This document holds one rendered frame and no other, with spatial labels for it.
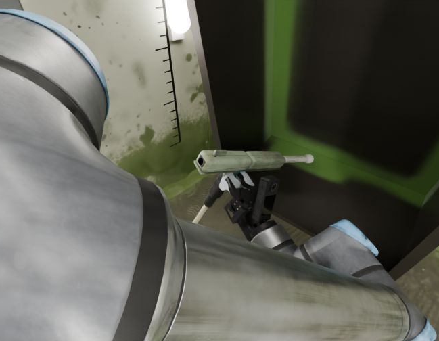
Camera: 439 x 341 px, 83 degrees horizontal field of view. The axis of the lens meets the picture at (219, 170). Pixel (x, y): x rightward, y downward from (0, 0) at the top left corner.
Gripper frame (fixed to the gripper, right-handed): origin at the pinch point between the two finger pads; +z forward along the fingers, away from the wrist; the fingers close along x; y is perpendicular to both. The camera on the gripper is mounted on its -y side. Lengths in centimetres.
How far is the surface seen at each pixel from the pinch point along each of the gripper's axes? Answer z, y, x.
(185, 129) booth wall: 61, 39, 29
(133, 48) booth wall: 67, 4, -7
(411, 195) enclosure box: -28, -13, 56
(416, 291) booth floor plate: -59, 21, 84
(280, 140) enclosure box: 17.7, 6.1, 44.9
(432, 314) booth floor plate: -68, 20, 80
